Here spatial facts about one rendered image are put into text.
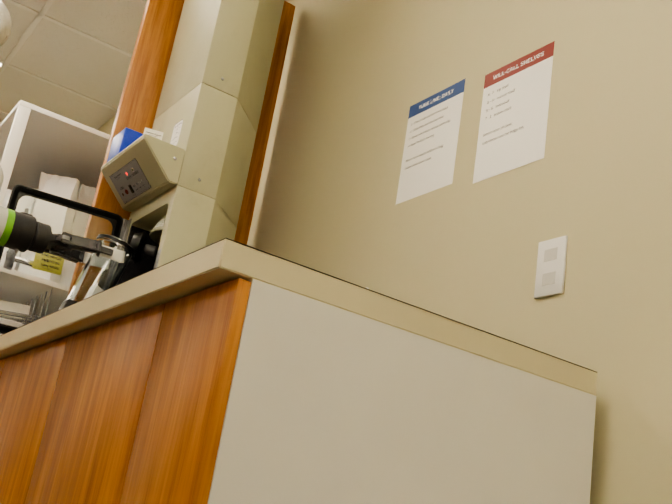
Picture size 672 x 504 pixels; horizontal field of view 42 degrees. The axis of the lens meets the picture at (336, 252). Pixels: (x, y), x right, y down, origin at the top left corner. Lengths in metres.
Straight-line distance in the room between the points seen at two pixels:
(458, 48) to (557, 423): 1.10
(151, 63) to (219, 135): 0.50
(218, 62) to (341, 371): 1.43
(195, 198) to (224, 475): 1.31
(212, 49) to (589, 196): 1.18
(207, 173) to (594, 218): 1.07
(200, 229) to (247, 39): 0.57
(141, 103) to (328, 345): 1.69
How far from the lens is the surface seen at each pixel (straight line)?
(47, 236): 2.29
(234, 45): 2.51
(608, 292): 1.60
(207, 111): 2.39
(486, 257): 1.86
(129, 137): 2.51
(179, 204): 2.28
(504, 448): 1.36
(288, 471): 1.13
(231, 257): 1.12
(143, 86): 2.77
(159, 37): 2.86
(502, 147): 1.95
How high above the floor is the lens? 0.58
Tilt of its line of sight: 19 degrees up
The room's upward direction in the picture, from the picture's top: 10 degrees clockwise
